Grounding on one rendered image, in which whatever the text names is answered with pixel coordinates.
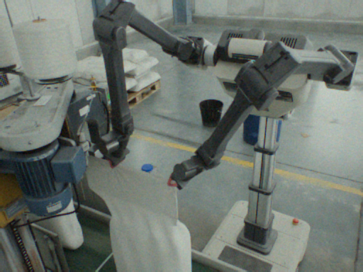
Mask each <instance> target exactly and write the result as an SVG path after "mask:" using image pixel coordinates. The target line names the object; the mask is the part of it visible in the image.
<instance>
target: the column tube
mask: <svg viewBox="0 0 363 272"><path fill-rule="evenodd" d="M19 219H21V220H20V221H19V222H18V223H17V224H16V226H18V225H22V224H25V223H27V221H26V217H25V215H24V214H23V213H22V214H20V215H19V216H18V217H16V218H15V219H14V220H15V222H16V221H17V220H19ZM18 231H19V233H20V236H21V237H22V242H23V243H24V245H25V248H26V251H27V253H28V256H29V259H30V261H31V264H32V265H33V269H34V270H35V272H45V270H44V267H43V265H42V262H41V259H40V256H39V253H38V250H37V249H36V245H35V242H34V241H33V237H32V234H31V233H30V229H29V227H28V225H25V226H23V227H19V228H18ZM0 271H1V272H28V270H27V267H26V265H25V263H24V259H23V257H22V254H21V252H20V251H19V248H18V245H17V243H16V240H15V237H14V236H13V231H11V227H10V225H9V223H8V224H7V225H6V226H5V228H3V229H0Z"/></svg>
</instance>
